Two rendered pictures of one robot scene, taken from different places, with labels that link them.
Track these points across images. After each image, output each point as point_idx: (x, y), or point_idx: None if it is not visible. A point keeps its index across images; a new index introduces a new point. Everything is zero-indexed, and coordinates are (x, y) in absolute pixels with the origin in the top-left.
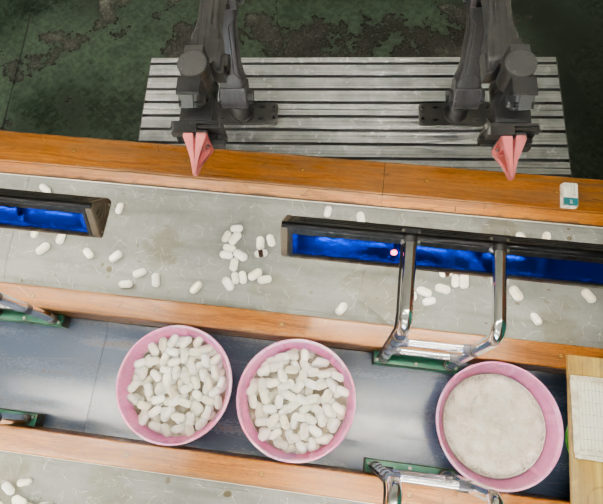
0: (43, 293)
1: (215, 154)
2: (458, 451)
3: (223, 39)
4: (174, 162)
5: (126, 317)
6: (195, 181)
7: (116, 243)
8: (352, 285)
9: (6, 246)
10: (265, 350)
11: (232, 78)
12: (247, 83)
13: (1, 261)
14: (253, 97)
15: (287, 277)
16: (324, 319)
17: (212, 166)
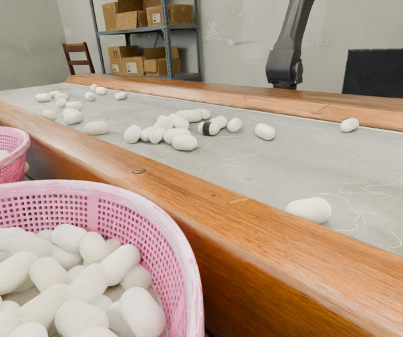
0: None
1: (233, 85)
2: None
3: (293, 3)
4: (192, 85)
5: (1, 119)
6: (198, 93)
7: (88, 107)
8: (365, 199)
9: (31, 97)
10: (51, 184)
11: (287, 40)
12: (299, 60)
13: (15, 100)
14: (300, 72)
15: (223, 156)
16: (240, 195)
17: (223, 87)
